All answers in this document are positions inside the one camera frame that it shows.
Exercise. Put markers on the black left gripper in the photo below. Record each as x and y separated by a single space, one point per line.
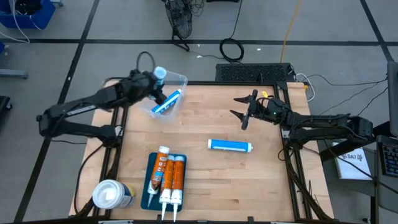
140 87

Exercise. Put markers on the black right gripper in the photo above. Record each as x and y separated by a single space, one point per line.
270 112

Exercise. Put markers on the blue silicone tube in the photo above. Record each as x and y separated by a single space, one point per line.
230 145
169 99
160 74

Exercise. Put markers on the orange sealant tube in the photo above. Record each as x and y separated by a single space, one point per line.
168 180
178 180
160 168

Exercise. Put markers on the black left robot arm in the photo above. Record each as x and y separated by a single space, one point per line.
77 105

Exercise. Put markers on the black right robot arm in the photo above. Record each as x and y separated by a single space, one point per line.
326 124

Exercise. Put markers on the clear plastic bin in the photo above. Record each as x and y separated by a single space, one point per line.
177 81

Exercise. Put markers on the teal plastic tray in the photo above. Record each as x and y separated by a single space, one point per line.
146 199

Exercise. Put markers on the white printed paper sheet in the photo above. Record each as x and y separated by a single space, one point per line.
351 165

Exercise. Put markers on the blue storage bin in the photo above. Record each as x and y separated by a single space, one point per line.
37 18

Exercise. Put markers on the black keyboard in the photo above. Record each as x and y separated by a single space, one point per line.
390 160

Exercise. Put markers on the black table frame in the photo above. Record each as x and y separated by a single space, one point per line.
286 93

